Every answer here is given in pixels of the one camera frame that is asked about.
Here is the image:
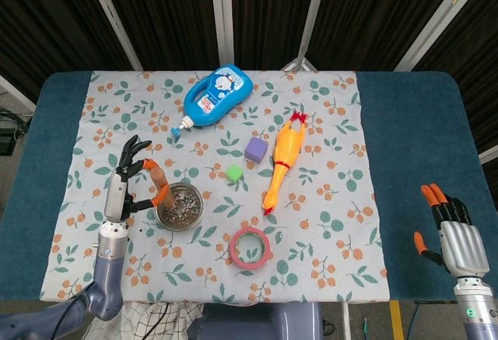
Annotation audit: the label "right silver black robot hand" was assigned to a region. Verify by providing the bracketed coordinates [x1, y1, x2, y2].
[413, 183, 492, 279]

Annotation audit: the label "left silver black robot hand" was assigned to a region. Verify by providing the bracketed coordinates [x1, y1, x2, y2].
[103, 135, 169, 225]

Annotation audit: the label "wooden stick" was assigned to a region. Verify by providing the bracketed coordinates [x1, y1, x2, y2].
[149, 164, 177, 211]

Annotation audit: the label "stainless steel bowl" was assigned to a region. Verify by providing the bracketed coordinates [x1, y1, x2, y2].
[154, 182, 205, 233]

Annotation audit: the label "crushed shell bits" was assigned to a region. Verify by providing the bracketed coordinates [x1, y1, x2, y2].
[159, 191, 202, 225]

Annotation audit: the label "green foam cube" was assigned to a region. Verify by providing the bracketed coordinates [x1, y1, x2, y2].
[226, 164, 245, 184]

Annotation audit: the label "white checked cloth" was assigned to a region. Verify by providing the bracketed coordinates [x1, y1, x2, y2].
[82, 301, 205, 340]

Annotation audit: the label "black equipment box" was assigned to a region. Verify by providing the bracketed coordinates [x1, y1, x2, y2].
[0, 110, 33, 156]

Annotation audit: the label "white table leg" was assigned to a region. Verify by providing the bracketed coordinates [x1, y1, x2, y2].
[341, 301, 352, 340]

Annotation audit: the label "blue pump lotion bottle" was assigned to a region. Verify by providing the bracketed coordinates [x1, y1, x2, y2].
[170, 65, 254, 139]

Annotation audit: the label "red tape roll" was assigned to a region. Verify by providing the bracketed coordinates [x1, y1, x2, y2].
[229, 227, 272, 271]

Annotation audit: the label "purple foam cube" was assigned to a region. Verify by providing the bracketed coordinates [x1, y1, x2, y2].
[244, 136, 270, 162]

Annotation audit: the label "floral leaf print tablecloth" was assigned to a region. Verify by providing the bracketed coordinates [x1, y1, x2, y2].
[40, 69, 391, 304]

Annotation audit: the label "yellow rubber chicken toy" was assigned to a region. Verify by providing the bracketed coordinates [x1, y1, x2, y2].
[261, 110, 309, 217]

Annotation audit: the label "grey-blue robot torso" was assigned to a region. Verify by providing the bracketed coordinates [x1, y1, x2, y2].
[186, 302, 324, 340]

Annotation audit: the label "grey tripod stand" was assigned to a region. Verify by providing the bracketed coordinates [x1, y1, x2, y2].
[280, 46, 318, 72]

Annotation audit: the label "white frame post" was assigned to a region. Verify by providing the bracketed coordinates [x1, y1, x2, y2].
[296, 0, 332, 71]
[478, 146, 498, 164]
[81, 0, 143, 72]
[209, 0, 237, 70]
[0, 74, 38, 114]
[394, 0, 478, 72]

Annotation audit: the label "black cable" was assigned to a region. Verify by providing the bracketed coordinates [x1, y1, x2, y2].
[153, 303, 173, 340]

